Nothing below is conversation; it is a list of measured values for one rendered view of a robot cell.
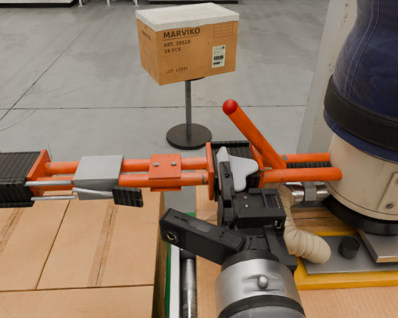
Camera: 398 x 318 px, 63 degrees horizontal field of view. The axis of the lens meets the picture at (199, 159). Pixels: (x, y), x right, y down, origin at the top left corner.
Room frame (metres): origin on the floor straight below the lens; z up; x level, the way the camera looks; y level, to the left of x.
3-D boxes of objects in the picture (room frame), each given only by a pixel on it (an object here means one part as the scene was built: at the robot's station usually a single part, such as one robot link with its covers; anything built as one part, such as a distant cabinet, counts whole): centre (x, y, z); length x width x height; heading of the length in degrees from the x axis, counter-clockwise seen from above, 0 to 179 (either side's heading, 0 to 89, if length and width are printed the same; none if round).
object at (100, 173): (0.40, 0.16, 1.20); 0.07 x 0.07 x 0.04; 3
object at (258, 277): (0.19, -0.06, 1.21); 0.09 x 0.05 x 0.10; 93
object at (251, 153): (0.41, -0.06, 1.21); 0.10 x 0.08 x 0.06; 3
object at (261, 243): (0.27, -0.07, 1.21); 0.12 x 0.09 x 0.08; 3
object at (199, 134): (2.36, 0.09, 0.31); 0.40 x 0.40 x 0.62
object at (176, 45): (2.36, 0.09, 0.82); 0.60 x 0.40 x 0.40; 116
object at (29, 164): (0.40, 0.29, 1.21); 0.08 x 0.07 x 0.05; 93
